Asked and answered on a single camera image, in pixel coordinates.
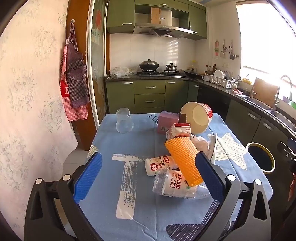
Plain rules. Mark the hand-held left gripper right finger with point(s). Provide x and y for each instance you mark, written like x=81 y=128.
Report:
x=210 y=176

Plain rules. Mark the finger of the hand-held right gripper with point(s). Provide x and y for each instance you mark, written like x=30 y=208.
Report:
x=286 y=149

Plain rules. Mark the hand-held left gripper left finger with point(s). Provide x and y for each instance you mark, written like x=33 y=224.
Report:
x=89 y=178

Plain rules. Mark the yellow-rimmed dark trash bin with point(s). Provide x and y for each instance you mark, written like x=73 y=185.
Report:
x=261 y=157

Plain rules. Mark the orange foam net sleeve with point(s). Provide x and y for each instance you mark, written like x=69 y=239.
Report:
x=182 y=157

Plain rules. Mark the white paper tissue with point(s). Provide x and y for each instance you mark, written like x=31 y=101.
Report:
x=200 y=143

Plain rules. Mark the crushed clear water bottle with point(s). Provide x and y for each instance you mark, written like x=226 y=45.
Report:
x=173 y=186

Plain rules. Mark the white pill bottle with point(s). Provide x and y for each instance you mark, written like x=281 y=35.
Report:
x=157 y=165

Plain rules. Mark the red white milk carton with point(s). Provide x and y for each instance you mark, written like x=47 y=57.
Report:
x=177 y=131

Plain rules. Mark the red white paper bowl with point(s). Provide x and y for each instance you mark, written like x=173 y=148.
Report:
x=201 y=115

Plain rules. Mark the clear plastic cup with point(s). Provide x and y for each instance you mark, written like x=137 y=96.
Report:
x=124 y=121

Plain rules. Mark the pink purple cardboard box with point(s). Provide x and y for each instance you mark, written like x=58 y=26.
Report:
x=166 y=120

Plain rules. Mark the person's right hand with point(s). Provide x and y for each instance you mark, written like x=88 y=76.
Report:
x=293 y=187

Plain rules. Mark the purple bowl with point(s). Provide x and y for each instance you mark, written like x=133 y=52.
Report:
x=287 y=100

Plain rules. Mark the green sink cabinets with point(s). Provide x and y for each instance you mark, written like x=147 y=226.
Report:
x=245 y=118

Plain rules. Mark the steel double sink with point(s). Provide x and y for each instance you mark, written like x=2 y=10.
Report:
x=259 y=102

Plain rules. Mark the tall steel faucet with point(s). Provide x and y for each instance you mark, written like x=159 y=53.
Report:
x=277 y=92

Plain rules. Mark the wooden cutting board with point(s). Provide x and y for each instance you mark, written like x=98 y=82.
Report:
x=266 y=92

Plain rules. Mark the blue star-print tablecloth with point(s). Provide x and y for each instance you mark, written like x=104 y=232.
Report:
x=143 y=143

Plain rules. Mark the red checked apron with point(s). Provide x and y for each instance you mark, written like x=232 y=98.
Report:
x=74 y=113

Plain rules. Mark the short steel faucet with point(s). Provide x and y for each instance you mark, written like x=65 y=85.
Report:
x=252 y=89

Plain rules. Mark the black dishwasher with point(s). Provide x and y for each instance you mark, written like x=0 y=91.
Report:
x=215 y=102

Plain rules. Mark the pink cloth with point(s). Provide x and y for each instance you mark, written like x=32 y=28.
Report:
x=237 y=91

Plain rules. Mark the yellow sponge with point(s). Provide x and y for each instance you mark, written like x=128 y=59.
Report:
x=246 y=81

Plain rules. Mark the white dish rack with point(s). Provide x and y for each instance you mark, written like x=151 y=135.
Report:
x=222 y=82

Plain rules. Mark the white mug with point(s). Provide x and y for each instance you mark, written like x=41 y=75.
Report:
x=205 y=78

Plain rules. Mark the purple checked apron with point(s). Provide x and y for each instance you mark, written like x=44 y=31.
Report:
x=77 y=81

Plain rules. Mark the row of white plates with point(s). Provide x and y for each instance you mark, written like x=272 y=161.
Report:
x=219 y=74

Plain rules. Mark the green drawer cabinets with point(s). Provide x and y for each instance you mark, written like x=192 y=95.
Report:
x=148 y=95

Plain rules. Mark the black frying pan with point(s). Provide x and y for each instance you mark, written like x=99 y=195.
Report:
x=191 y=73

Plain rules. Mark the group of seasoning bottles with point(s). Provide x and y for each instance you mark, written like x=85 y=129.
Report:
x=210 y=69

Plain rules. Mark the clear plastic bags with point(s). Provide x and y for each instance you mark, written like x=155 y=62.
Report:
x=120 y=71

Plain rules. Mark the yellow flowers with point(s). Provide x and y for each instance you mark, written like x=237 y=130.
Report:
x=193 y=63

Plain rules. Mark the gas stove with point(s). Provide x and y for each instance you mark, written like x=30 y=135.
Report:
x=159 y=73

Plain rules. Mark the dark kettle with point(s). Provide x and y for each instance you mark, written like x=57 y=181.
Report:
x=171 y=67

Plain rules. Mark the rack of hanging utensils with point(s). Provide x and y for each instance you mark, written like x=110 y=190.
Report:
x=223 y=52

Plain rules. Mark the frosted glass sliding door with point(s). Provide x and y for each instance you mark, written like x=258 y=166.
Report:
x=98 y=58

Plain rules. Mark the black lidded wok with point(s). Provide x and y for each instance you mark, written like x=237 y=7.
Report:
x=149 y=65

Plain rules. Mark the steel range hood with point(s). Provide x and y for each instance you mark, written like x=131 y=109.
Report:
x=161 y=29

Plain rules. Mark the green upper cabinets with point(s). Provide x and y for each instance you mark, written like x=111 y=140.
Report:
x=118 y=16

